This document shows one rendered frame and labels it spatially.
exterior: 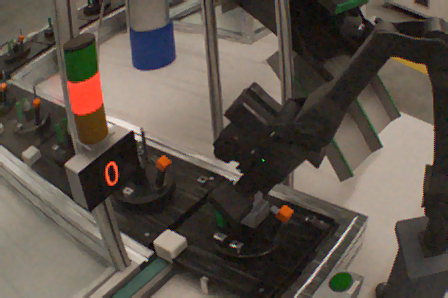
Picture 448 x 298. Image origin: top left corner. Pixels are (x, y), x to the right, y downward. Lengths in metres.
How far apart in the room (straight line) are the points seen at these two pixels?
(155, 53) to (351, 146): 0.86
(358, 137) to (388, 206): 0.20
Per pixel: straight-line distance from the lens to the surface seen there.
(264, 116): 0.75
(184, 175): 1.11
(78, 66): 0.67
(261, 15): 1.00
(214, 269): 0.91
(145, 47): 1.74
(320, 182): 1.25
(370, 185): 1.25
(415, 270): 0.80
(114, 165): 0.76
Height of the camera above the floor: 1.66
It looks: 36 degrees down
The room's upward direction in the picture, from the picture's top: 5 degrees counter-clockwise
